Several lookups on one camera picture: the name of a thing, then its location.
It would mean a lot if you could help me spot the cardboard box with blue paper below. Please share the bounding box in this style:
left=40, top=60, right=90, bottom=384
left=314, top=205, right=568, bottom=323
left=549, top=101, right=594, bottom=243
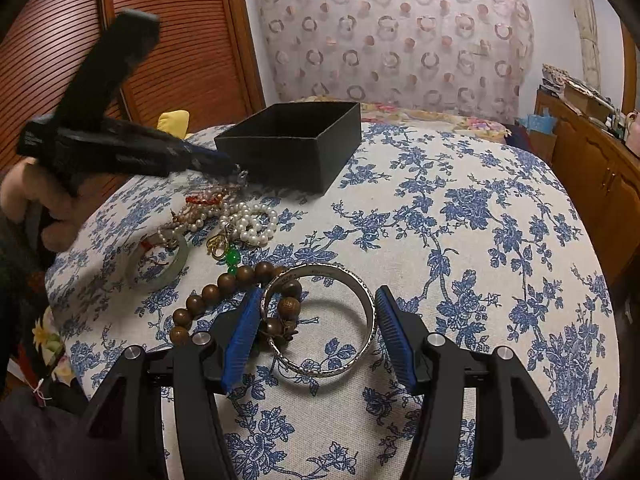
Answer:
left=517, top=111, right=557, bottom=161

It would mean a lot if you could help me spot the person's left hand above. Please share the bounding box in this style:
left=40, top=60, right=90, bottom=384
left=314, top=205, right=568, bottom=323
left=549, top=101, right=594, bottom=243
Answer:
left=0, top=156, right=84, bottom=252

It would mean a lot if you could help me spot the silver bangle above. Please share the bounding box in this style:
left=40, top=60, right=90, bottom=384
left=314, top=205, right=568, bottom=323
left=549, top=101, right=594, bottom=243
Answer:
left=260, top=262, right=378, bottom=390

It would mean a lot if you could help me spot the pearl necklace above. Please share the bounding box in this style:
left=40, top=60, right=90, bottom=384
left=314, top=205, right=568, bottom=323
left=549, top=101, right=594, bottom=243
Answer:
left=155, top=200, right=279, bottom=248

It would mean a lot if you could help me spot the jade bangle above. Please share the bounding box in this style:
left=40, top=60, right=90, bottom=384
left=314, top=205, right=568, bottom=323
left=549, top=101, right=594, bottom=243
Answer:
left=125, top=232, right=190, bottom=291

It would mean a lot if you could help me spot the open cardboard box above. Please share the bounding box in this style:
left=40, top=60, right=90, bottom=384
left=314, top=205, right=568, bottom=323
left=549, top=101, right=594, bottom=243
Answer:
left=562, top=77, right=612, bottom=119

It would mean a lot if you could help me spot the beige side curtain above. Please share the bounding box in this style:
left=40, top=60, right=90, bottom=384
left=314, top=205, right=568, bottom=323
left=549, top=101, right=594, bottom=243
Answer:
left=572, top=0, right=602, bottom=89

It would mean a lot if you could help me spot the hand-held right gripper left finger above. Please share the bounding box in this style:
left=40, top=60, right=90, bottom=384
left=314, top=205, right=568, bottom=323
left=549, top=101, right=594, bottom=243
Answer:
left=75, top=287, right=264, bottom=480

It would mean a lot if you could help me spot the stack of books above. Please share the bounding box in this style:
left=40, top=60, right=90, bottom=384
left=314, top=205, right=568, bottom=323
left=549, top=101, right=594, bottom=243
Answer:
left=541, top=64, right=567, bottom=97

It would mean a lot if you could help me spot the circle-patterned sheer curtain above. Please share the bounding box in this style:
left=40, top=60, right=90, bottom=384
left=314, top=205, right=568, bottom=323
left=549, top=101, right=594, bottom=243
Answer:
left=240, top=0, right=536, bottom=123

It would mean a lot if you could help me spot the red bead bracelet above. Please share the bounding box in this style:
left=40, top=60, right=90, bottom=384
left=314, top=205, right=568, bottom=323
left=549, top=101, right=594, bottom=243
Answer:
left=172, top=186, right=242, bottom=226

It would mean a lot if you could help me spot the dark floral cloth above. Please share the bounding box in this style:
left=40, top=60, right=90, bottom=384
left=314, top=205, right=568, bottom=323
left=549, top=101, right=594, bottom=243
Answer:
left=0, top=270, right=88, bottom=411

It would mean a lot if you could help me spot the wooden sideboard cabinet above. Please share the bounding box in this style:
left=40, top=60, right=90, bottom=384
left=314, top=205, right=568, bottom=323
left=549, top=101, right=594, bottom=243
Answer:
left=532, top=87, right=640, bottom=286

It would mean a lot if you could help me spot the wooden bead bracelet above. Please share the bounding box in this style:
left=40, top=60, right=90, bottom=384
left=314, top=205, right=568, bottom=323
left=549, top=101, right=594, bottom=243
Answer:
left=169, top=260, right=304, bottom=357

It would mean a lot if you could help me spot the person's left forearm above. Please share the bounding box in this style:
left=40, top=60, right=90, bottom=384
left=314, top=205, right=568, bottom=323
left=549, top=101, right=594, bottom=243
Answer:
left=0, top=200, right=56, bottom=286

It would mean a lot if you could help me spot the black cardboard box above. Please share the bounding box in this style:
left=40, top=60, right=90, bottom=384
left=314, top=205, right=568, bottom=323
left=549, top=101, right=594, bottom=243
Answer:
left=214, top=101, right=362, bottom=195

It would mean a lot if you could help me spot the floral bedspread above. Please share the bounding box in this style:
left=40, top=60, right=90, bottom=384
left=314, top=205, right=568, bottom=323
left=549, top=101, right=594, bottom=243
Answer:
left=300, top=95, right=512, bottom=145

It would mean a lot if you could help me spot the gold pendant with green bead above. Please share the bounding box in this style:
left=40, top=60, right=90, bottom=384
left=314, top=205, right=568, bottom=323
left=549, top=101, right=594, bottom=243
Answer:
left=206, top=232, right=244, bottom=277

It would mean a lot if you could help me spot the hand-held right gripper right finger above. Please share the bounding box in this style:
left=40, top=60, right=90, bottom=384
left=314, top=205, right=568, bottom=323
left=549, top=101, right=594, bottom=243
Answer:
left=374, top=285, right=583, bottom=480

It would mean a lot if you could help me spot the blue floral tablecloth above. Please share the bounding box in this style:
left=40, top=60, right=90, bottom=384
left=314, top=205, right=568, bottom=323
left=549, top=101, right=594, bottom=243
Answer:
left=45, top=120, right=621, bottom=480

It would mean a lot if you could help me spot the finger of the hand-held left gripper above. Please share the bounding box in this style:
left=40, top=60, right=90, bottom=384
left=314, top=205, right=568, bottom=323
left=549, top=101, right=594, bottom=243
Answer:
left=167, top=139, right=237, bottom=168
left=167, top=157, right=247, bottom=184

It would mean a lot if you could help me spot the wooden louvered wardrobe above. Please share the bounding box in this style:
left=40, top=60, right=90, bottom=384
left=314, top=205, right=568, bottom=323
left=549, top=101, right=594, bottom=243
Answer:
left=0, top=0, right=266, bottom=173

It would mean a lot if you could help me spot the yellow plush toy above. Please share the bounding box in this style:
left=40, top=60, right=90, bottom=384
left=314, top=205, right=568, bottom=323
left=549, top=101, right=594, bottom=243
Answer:
left=157, top=110, right=194, bottom=142

